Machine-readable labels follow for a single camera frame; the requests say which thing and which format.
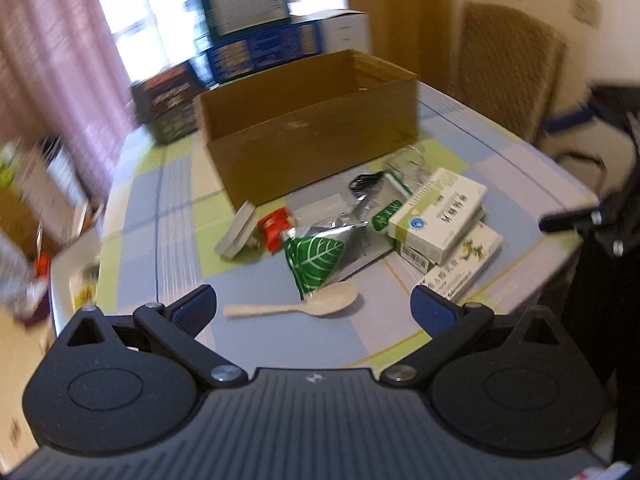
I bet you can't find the white green Mecobalamin box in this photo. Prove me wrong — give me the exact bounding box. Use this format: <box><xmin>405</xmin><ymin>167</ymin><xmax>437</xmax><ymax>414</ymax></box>
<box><xmin>387</xmin><ymin>168</ymin><xmax>488</xmax><ymax>263</ymax></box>

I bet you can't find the beige plastic spoon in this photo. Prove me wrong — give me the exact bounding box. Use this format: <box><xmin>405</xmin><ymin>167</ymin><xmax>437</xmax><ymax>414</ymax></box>
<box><xmin>224</xmin><ymin>282</ymin><xmax>359</xmax><ymax>318</ymax></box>

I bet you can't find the white medicine box green plant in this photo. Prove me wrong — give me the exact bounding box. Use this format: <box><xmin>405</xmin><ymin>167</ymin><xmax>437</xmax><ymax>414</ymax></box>
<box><xmin>418</xmin><ymin>222</ymin><xmax>503</xmax><ymax>302</ymax></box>

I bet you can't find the white green throat spray box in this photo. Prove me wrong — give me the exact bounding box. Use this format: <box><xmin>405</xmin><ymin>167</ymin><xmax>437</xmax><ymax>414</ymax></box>
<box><xmin>394</xmin><ymin>209</ymin><xmax>490</xmax><ymax>276</ymax></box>

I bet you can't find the grey white eraser block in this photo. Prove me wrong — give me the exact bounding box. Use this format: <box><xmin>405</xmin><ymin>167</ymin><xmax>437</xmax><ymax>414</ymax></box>
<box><xmin>215</xmin><ymin>202</ymin><xmax>257</xmax><ymax>260</ymax></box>

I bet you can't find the small red packet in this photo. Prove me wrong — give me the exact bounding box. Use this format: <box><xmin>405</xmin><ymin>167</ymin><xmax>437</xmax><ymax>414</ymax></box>
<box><xmin>257</xmin><ymin>207</ymin><xmax>295</xmax><ymax>254</ymax></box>

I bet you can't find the silver green tea pouch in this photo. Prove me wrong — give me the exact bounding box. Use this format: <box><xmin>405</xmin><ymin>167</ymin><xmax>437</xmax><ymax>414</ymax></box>
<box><xmin>281</xmin><ymin>170</ymin><xmax>411</xmax><ymax>300</ymax></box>

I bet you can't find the crumpled white plastic bag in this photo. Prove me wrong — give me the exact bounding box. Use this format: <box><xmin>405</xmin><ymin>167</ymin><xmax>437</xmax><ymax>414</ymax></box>
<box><xmin>0</xmin><ymin>232</ymin><xmax>48</xmax><ymax>323</ymax></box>

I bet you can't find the clear plastic blister package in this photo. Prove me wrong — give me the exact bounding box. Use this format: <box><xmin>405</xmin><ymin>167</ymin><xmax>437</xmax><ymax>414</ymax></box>
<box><xmin>384</xmin><ymin>144</ymin><xmax>431</xmax><ymax>188</ymax></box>

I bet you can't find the brown paper bag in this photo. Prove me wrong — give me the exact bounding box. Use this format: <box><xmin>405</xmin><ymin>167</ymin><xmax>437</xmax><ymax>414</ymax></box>
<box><xmin>15</xmin><ymin>136</ymin><xmax>90</xmax><ymax>245</ymax></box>

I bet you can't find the green packaged carton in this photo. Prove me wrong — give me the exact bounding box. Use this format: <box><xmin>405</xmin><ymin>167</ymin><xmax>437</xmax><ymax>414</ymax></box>
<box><xmin>145</xmin><ymin>103</ymin><xmax>198</xmax><ymax>145</ymax></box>

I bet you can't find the brown cardboard box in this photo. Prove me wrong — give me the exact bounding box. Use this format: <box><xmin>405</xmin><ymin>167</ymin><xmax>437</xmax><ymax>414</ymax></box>
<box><xmin>194</xmin><ymin>50</ymin><xmax>419</xmax><ymax>208</ymax></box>

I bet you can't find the quilted tan chair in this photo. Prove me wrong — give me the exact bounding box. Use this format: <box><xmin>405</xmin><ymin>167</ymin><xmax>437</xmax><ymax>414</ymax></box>
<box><xmin>452</xmin><ymin>2</ymin><xmax>565</xmax><ymax>144</ymax></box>

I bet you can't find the dark brown carton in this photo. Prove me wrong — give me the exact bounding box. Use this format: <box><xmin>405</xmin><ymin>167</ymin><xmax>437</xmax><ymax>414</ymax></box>
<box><xmin>130</xmin><ymin>61</ymin><xmax>205</xmax><ymax>124</ymax></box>

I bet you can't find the blue carton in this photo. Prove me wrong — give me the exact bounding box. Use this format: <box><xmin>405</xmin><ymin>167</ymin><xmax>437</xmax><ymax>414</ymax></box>
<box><xmin>202</xmin><ymin>21</ymin><xmax>323</xmax><ymax>84</ymax></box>

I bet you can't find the pink curtain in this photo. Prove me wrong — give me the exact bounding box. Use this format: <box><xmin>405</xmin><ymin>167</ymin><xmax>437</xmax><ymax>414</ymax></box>
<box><xmin>1</xmin><ymin>0</ymin><xmax>134</xmax><ymax>198</ymax></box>

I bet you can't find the white carton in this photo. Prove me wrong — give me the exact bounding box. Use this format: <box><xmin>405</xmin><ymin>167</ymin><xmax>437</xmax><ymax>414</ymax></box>
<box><xmin>292</xmin><ymin>9</ymin><xmax>372</xmax><ymax>54</ymax></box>

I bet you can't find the yellow brown curtain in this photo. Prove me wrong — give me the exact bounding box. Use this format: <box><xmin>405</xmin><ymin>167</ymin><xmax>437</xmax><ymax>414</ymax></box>
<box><xmin>348</xmin><ymin>0</ymin><xmax>454</xmax><ymax>91</ymax></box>

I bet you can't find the dark green carton top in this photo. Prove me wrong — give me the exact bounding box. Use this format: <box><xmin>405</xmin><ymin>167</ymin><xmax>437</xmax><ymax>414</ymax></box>
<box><xmin>194</xmin><ymin>0</ymin><xmax>292</xmax><ymax>42</ymax></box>

